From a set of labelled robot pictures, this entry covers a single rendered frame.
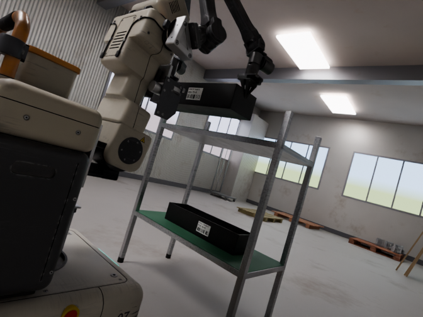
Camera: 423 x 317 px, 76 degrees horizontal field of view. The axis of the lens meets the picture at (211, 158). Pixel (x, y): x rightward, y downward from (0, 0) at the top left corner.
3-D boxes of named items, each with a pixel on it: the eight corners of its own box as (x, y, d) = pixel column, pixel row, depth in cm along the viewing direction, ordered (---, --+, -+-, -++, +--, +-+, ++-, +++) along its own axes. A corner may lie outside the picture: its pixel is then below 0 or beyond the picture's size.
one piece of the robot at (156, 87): (147, 111, 101) (164, 56, 102) (110, 105, 119) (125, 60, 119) (177, 124, 113) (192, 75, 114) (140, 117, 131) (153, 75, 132)
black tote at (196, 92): (149, 100, 150) (155, 81, 150) (171, 111, 163) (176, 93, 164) (230, 108, 114) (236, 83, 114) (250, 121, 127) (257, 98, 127)
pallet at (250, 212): (256, 212, 705) (257, 209, 705) (283, 222, 658) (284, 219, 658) (235, 211, 616) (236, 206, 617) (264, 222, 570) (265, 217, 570)
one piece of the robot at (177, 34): (173, 43, 91) (186, 14, 92) (164, 44, 94) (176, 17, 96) (191, 61, 98) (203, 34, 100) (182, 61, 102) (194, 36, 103)
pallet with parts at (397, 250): (403, 260, 642) (406, 247, 644) (401, 262, 584) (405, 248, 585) (354, 241, 712) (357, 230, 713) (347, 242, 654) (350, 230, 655)
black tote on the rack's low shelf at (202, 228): (164, 218, 177) (169, 202, 177) (182, 219, 190) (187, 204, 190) (232, 255, 139) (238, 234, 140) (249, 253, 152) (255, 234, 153)
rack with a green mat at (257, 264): (168, 256, 210) (208, 122, 215) (270, 326, 151) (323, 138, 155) (116, 260, 175) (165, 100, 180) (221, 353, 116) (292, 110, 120)
